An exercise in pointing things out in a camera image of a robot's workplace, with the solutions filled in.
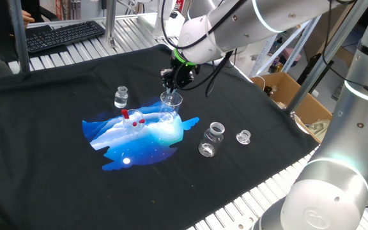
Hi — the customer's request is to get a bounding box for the beige bag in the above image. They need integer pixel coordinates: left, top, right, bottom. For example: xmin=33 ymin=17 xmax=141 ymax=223
xmin=307 ymin=118 xmax=332 ymax=143

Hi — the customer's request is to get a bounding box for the person's bare hand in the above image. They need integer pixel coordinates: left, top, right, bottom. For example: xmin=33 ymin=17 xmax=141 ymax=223
xmin=21 ymin=10 xmax=36 ymax=29

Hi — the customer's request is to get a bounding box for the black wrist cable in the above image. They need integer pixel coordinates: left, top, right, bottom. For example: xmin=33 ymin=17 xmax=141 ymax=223
xmin=160 ymin=0 xmax=247 ymax=98

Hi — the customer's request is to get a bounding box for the white metal shelf frame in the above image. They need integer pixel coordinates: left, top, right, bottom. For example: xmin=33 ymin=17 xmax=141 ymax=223
xmin=247 ymin=19 xmax=312 ymax=79

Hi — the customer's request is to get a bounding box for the glass bottle stopper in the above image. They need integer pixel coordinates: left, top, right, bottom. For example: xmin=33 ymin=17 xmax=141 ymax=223
xmin=235 ymin=129 xmax=252 ymax=146

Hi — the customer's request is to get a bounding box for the wide-mouth glass bottle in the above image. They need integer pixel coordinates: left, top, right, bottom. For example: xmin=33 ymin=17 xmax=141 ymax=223
xmin=197 ymin=121 xmax=226 ymax=158

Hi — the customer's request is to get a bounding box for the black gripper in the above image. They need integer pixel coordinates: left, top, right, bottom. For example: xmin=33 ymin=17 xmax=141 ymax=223
xmin=160 ymin=54 xmax=200 ymax=95

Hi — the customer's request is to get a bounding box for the white stand base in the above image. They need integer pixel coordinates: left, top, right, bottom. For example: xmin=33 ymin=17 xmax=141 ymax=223
xmin=137 ymin=0 xmax=178 ymax=41

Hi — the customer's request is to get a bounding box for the black computer keyboard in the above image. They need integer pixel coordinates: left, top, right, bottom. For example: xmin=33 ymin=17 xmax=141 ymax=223
xmin=25 ymin=20 xmax=106 ymax=54

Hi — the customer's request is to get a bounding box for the black flat panel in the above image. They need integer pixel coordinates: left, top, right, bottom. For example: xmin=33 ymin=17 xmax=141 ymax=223
xmin=296 ymin=52 xmax=335 ymax=94

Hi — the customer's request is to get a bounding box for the black cloth with blue print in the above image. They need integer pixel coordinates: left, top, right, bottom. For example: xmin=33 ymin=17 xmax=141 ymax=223
xmin=0 ymin=43 xmax=319 ymax=230

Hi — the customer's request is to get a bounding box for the tall clear glass beaker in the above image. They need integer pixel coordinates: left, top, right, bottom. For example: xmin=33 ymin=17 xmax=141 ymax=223
xmin=158 ymin=91 xmax=184 ymax=124

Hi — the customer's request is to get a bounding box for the short glass beaker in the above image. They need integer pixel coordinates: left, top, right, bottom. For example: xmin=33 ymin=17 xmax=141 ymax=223
xmin=121 ymin=109 xmax=147 ymax=133

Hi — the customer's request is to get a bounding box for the small clear glass vial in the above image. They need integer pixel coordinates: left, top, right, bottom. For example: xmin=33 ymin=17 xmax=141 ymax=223
xmin=113 ymin=85 xmax=129 ymax=109

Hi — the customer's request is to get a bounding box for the black office chair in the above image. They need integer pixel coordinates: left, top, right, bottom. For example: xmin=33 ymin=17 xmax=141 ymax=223
xmin=41 ymin=6 xmax=61 ymax=22

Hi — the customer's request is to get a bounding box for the aluminium frame post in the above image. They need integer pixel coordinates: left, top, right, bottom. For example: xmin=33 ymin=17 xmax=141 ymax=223
xmin=7 ymin=0 xmax=31 ymax=74
xmin=103 ymin=0 xmax=118 ymax=48
xmin=284 ymin=0 xmax=368 ymax=114

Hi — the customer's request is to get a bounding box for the brown cardboard box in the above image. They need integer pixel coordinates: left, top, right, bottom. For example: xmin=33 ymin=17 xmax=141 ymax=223
xmin=249 ymin=71 xmax=334 ymax=146

